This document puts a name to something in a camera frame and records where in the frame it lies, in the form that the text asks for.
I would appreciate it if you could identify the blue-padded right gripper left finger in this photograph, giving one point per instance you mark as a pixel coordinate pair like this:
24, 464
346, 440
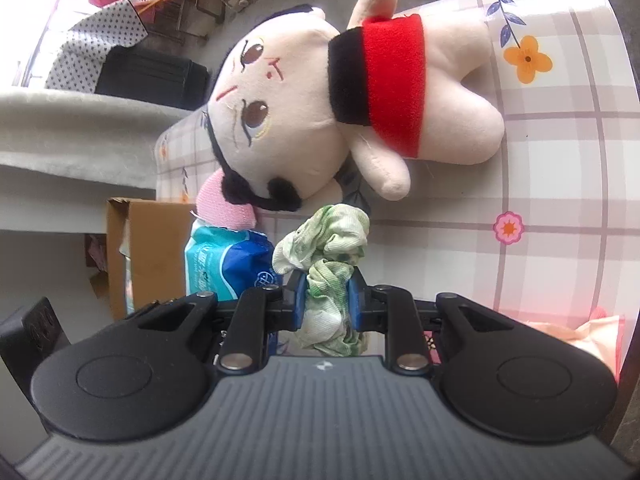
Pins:
271, 307

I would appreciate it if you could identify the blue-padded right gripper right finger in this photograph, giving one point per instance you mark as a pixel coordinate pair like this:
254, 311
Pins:
368, 306

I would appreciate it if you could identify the blue white tissue pack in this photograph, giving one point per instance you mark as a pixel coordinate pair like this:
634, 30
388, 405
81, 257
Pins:
227, 262

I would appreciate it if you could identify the green white scrunchie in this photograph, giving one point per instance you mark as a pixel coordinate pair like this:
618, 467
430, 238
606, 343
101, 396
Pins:
326, 248

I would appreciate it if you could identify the pink scrubbing sponge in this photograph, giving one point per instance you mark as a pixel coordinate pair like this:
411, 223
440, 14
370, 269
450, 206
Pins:
213, 209

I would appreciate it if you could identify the brown cardboard box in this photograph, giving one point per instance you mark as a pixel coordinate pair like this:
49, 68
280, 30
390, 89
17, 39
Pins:
145, 240

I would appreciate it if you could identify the plaid floral tablecloth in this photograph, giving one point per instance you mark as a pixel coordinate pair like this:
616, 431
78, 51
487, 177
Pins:
548, 229

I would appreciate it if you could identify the black-haired plush doll red scarf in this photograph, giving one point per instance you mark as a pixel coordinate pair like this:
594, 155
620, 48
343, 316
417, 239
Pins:
295, 98

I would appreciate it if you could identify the black suitcase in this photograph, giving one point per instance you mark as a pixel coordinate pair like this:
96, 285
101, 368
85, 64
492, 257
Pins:
150, 76

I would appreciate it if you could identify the polka dot cloth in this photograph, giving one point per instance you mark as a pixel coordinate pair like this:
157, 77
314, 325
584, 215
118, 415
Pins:
85, 47

